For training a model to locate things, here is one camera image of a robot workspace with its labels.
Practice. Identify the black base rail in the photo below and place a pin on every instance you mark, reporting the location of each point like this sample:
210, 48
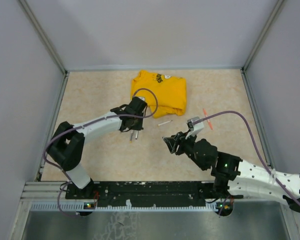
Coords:
154, 196

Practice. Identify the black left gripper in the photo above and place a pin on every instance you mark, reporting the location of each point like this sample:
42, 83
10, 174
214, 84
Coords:
137, 127

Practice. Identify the white yellow whiteboard marker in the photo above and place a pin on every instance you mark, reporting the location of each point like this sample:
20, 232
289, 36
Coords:
131, 136

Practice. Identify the aluminium frame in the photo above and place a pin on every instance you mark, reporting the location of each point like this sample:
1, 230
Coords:
137, 71

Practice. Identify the thin white yellow-end pen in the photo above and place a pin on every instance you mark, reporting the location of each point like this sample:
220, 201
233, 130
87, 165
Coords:
163, 123

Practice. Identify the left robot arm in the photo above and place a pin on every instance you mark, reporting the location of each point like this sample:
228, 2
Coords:
67, 144

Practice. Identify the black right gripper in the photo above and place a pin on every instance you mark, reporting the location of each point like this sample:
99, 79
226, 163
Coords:
179, 139

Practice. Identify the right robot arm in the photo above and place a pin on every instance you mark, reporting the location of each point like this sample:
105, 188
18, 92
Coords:
236, 177

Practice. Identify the yellow folded t-shirt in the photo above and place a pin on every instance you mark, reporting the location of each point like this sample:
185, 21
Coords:
164, 94

